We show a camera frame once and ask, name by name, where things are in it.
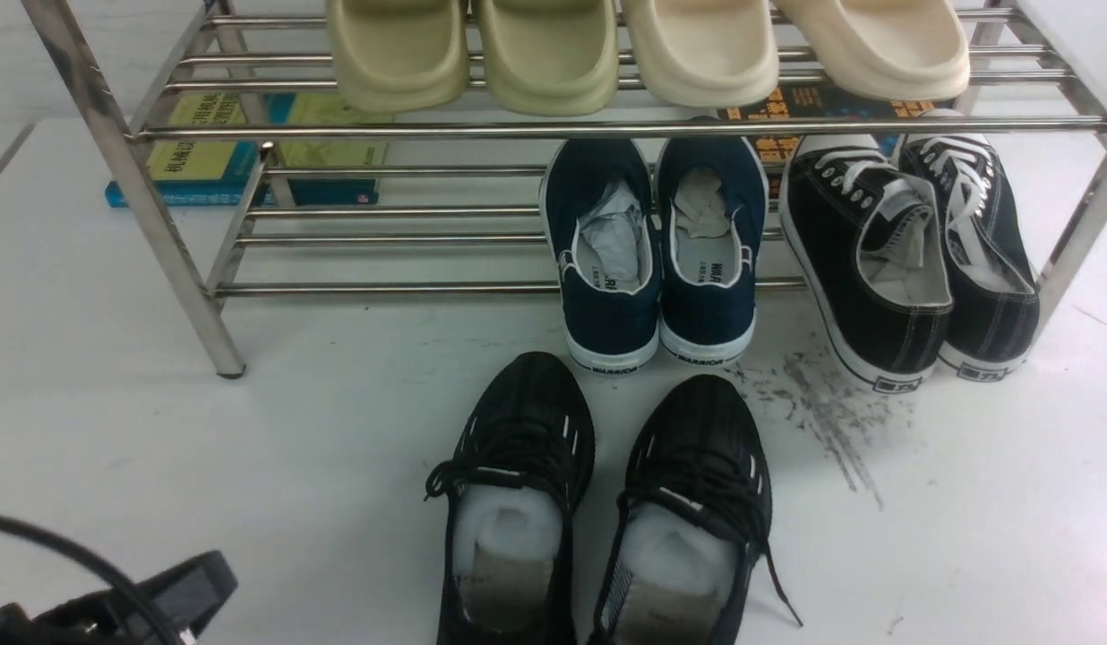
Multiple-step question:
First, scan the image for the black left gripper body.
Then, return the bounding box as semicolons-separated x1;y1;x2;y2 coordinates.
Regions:
0;551;238;644

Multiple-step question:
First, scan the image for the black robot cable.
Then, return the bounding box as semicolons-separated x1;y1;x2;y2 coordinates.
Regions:
0;512;185;645

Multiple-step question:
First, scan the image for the navy canvas shoe left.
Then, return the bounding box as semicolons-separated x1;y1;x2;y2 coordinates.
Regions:
538;138;663;375

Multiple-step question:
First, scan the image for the cream slipper left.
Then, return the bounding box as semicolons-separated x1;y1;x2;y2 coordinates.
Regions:
622;1;779;110

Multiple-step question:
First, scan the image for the green slipper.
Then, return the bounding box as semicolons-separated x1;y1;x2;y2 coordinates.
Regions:
472;1;620;116
325;1;470;114

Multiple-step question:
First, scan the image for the black knit sneaker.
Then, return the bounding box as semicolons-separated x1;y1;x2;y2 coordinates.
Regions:
588;374;787;644
425;352;596;644

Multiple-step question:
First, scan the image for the navy canvas shoe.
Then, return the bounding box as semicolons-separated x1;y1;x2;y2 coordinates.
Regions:
538;138;663;375
655;136;769;366

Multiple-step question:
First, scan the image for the black canvas sneaker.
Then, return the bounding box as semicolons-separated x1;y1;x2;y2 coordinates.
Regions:
778;134;954;395
892;133;1041;383

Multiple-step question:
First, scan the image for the navy canvas shoe right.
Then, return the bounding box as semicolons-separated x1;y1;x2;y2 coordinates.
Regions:
655;136;769;366

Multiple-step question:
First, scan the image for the green slipper left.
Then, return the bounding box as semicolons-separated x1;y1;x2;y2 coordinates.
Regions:
325;1;470;114

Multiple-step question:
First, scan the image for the cream slipper right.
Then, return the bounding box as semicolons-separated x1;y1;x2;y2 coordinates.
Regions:
774;1;971;101

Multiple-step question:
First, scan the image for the black canvas sneaker left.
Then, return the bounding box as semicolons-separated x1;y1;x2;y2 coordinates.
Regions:
778;134;954;395

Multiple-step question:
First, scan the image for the stainless steel shoe rack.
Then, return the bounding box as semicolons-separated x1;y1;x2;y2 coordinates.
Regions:
22;1;1107;379

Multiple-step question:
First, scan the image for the cream slipper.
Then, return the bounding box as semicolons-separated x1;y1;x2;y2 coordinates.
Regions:
774;1;971;101
622;1;779;110

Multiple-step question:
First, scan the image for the green slipper right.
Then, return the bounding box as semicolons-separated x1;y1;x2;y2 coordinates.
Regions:
472;1;620;116

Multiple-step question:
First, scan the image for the black canvas sneaker right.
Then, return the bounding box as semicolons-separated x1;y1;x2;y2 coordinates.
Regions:
892;133;1041;383

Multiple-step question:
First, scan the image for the orange black book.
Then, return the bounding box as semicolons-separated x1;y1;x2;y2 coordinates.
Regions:
715;84;954;200

